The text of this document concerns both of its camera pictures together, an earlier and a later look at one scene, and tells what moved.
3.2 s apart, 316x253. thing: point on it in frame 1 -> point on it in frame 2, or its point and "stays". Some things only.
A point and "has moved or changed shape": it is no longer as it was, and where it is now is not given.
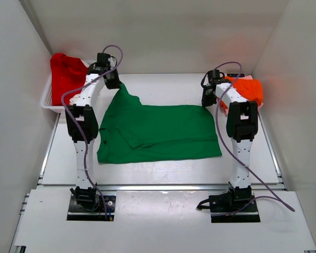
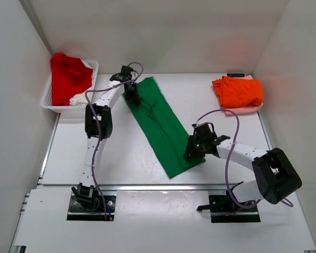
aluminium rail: [159, 187] stays
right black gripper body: [207, 99] -> [192, 148]
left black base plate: [86, 204] stays
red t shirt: [67, 74] stays
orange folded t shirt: [250, 89] stays
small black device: [235, 75] stays
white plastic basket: [47, 101] stays
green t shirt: [130, 132] has moved or changed shape
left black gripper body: [113, 82] -> [132, 94]
